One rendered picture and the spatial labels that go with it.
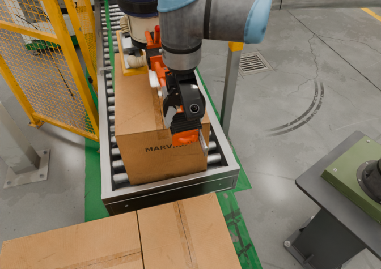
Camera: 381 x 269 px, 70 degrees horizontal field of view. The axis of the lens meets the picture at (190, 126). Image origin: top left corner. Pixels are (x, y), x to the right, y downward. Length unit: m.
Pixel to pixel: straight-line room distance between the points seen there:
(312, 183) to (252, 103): 1.50
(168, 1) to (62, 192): 1.87
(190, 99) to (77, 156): 1.84
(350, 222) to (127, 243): 0.93
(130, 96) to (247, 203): 1.17
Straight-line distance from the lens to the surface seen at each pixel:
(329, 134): 2.64
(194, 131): 0.73
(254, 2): 0.55
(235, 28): 0.55
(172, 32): 0.57
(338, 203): 1.31
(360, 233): 1.29
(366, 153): 1.45
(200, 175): 1.39
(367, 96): 3.20
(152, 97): 1.27
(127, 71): 1.16
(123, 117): 1.20
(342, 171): 1.33
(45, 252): 1.45
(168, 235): 1.33
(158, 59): 0.98
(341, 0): 0.70
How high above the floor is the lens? 1.79
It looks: 48 degrees down
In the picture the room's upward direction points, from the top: straight up
